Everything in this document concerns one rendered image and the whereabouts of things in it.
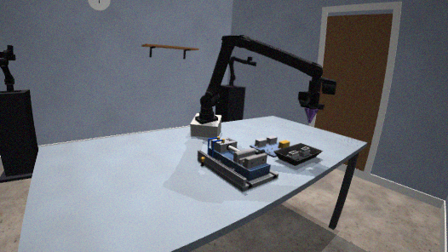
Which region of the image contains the yellow block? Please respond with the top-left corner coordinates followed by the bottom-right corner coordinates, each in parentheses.
top-left (279, 140), bottom-right (290, 148)

